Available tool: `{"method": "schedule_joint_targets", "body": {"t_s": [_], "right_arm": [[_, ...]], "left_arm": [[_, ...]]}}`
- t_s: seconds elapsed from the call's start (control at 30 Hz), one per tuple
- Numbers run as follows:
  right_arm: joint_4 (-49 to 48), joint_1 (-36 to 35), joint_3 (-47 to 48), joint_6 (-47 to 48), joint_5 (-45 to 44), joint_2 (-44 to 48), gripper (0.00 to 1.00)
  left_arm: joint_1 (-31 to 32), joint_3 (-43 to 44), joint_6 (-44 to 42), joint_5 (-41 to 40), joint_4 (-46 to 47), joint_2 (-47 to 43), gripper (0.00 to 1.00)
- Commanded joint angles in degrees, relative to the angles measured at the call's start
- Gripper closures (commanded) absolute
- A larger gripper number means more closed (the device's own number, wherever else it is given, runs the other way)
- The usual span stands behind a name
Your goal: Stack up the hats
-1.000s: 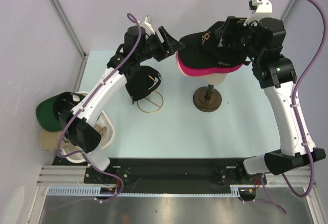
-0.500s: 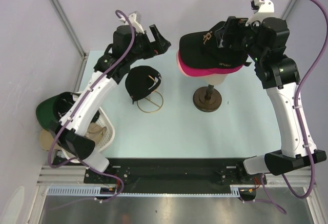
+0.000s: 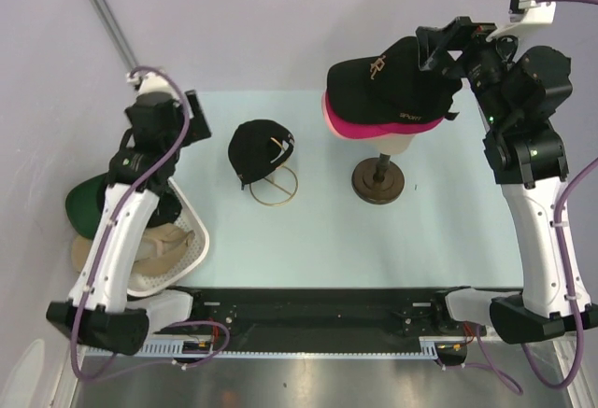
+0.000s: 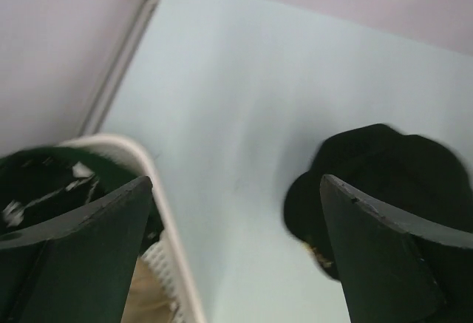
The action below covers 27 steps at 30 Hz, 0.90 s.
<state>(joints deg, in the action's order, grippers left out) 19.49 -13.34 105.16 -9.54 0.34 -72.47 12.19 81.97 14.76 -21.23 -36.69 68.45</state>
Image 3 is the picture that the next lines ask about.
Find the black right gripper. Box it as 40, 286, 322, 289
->
416, 16, 534, 130

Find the magenta mesh cap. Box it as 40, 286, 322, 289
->
325, 102, 444, 141

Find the green brim black cap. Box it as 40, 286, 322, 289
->
65, 174, 182, 240

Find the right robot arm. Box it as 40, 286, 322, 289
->
416, 17, 597, 345

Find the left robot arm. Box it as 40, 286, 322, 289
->
46, 91, 211, 356

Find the black cap with gold lettering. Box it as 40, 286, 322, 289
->
228, 120, 295, 189

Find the beige cap in basket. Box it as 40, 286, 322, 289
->
70, 223, 196, 278

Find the wooden mannequin head stand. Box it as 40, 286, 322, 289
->
351, 134, 415, 205

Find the white plastic basket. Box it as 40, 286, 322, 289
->
127, 177, 210, 298

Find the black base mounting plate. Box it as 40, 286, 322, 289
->
177, 286, 487, 356

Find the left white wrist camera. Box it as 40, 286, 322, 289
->
126, 68, 178, 99

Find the gold wire hat stand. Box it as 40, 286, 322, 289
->
244, 134, 299, 207

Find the left aluminium frame post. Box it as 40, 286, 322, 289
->
89, 0, 139, 70

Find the white slotted cable duct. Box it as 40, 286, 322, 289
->
139, 336, 468, 359

